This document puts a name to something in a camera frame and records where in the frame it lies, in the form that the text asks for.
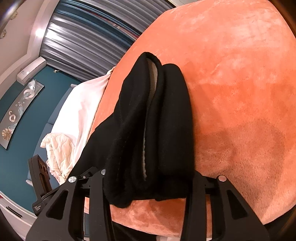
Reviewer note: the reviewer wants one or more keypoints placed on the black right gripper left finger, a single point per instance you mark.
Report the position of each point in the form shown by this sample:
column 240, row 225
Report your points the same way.
column 62, row 217

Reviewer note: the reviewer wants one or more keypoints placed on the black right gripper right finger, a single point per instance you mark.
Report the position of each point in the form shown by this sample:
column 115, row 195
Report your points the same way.
column 232, row 217

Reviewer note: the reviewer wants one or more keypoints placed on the black pants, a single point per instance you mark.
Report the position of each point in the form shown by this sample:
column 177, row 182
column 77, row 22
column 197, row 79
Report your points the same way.
column 146, row 146

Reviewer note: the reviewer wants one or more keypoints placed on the blue upholstered headboard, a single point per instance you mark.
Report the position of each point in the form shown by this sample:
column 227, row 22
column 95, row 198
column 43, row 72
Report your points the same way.
column 47, row 129

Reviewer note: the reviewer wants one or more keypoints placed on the cream quilted comforter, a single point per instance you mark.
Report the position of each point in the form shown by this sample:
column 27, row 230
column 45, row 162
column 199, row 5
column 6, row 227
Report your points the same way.
column 59, row 155

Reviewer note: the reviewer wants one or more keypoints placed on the white bed sheet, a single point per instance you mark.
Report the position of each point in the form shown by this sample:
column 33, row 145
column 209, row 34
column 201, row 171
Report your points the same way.
column 76, row 116

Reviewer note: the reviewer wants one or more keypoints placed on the white air conditioner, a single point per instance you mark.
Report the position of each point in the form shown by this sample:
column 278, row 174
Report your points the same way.
column 31, row 70

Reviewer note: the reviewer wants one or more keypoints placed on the grey pleated curtain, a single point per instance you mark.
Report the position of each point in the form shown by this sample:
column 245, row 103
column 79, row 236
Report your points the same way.
column 85, row 39

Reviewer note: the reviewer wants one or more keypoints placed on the orange plush bed blanket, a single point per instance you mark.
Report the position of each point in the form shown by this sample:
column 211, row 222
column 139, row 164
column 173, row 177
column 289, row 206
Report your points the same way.
column 238, row 60

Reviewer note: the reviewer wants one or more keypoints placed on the silver decorative wall art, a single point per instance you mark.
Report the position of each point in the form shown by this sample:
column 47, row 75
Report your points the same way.
column 16, row 110

